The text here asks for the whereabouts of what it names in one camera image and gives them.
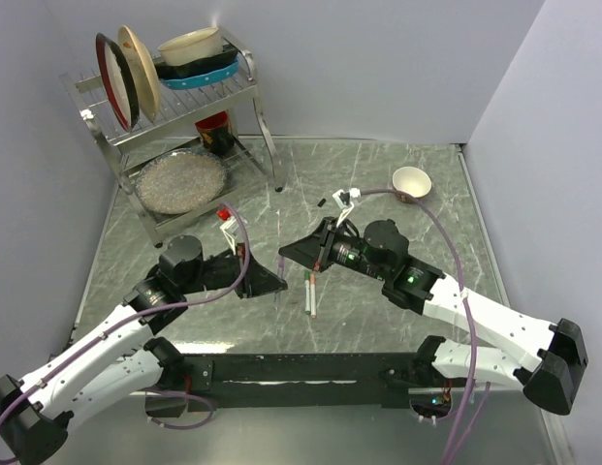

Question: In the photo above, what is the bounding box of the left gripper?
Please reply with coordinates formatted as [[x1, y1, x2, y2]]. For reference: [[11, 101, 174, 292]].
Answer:
[[179, 240, 286, 296]]

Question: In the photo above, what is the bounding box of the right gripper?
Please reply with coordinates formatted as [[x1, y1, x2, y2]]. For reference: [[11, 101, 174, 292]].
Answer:
[[280, 218, 389, 282]]

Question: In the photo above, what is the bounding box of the green marker pen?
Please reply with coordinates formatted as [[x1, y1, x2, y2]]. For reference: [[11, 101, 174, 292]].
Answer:
[[304, 280, 311, 316]]

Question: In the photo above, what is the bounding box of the pink marker pen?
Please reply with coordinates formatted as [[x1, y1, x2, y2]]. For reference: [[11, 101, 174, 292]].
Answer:
[[310, 286, 317, 319]]

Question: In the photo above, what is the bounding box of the purple pen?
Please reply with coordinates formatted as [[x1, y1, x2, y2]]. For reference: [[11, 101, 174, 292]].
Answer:
[[274, 255, 285, 311]]

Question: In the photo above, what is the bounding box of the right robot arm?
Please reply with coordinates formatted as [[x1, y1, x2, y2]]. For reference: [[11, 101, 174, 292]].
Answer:
[[279, 217, 588, 416]]

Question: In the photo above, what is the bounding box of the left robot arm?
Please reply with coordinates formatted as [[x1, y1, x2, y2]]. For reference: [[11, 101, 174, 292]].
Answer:
[[0, 235, 288, 464]]

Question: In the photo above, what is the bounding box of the black base bar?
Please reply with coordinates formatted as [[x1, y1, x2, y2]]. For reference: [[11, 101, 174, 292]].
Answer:
[[143, 352, 471, 419]]

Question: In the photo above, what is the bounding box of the small cream bowl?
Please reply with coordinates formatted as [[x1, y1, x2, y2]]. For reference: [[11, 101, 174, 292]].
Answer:
[[392, 167, 432, 203]]

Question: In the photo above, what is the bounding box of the clear glass plate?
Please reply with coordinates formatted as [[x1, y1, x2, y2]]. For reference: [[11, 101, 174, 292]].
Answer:
[[135, 148, 228, 215]]

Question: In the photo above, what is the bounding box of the red black cup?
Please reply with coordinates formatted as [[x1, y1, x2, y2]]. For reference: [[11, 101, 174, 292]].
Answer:
[[195, 111, 235, 156]]

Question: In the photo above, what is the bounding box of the steel dish rack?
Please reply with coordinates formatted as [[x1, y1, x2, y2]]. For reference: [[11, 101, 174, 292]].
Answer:
[[60, 28, 285, 248]]

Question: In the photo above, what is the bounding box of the blue dotted dish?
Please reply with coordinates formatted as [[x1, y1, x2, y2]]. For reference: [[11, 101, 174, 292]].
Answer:
[[159, 59, 239, 90]]

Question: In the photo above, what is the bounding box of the black tray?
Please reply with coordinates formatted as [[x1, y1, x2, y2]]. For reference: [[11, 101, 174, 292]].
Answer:
[[155, 45, 238, 79]]

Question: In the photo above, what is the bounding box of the beige plate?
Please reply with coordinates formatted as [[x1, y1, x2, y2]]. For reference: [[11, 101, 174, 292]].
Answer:
[[117, 25, 162, 123]]

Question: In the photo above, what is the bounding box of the cream bowl on rack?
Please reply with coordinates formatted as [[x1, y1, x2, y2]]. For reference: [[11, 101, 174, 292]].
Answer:
[[158, 27, 223, 66]]

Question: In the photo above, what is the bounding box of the red black rimmed plate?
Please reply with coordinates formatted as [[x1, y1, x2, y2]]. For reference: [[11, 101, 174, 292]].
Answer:
[[95, 33, 140, 133]]

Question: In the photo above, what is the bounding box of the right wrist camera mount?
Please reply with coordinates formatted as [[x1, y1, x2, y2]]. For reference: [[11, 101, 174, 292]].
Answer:
[[332, 188, 362, 228]]

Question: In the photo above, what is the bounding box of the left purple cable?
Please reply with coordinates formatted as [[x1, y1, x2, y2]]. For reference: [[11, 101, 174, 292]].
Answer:
[[0, 201, 249, 461]]

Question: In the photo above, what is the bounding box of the purple cable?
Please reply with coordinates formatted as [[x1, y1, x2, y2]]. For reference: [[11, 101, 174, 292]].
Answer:
[[0, 201, 249, 461], [358, 187, 493, 465]]

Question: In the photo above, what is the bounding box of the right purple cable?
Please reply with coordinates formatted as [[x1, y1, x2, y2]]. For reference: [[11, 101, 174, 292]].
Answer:
[[358, 187, 493, 465]]

